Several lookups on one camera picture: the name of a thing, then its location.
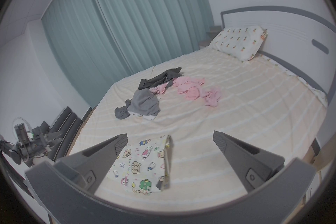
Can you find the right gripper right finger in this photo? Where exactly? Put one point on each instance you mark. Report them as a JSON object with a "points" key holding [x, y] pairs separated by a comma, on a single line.
{"points": [[244, 162]]}

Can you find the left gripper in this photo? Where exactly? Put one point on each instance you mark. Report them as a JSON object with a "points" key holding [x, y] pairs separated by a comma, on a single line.
{"points": [[36, 143]]}

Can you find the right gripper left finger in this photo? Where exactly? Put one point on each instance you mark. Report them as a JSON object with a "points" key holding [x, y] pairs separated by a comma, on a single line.
{"points": [[99, 160]]}

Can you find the white printed pyjama top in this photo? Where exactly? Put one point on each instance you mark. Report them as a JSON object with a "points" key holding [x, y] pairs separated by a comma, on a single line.
{"points": [[141, 167]]}

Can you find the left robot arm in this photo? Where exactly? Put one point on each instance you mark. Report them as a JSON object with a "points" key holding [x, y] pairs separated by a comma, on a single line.
{"points": [[10, 150]]}

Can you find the bed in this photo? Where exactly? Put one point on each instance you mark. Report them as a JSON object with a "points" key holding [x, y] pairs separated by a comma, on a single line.
{"points": [[236, 112]]}

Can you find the dark grey garment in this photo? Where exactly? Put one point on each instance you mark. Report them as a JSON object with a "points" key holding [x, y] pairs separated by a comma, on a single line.
{"points": [[122, 112]]}

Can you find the grey knit garment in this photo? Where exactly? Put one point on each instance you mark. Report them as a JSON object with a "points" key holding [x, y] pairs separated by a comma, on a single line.
{"points": [[145, 103]]}

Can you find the pink garment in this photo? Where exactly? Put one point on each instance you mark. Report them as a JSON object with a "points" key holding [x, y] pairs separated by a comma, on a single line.
{"points": [[196, 91]]}

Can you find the blue-green curtain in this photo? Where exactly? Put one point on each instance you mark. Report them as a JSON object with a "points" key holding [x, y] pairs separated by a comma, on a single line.
{"points": [[147, 13], [78, 47]]}

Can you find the black garment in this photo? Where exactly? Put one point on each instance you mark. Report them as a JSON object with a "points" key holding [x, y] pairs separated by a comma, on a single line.
{"points": [[162, 77]]}

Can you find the white printed pillow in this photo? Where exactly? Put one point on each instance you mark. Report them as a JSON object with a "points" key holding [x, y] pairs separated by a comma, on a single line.
{"points": [[238, 41]]}

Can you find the grey bedside table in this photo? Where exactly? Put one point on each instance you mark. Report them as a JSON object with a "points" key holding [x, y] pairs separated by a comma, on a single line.
{"points": [[210, 36]]}

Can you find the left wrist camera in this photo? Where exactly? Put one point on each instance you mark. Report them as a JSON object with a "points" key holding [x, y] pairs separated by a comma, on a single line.
{"points": [[21, 132]]}

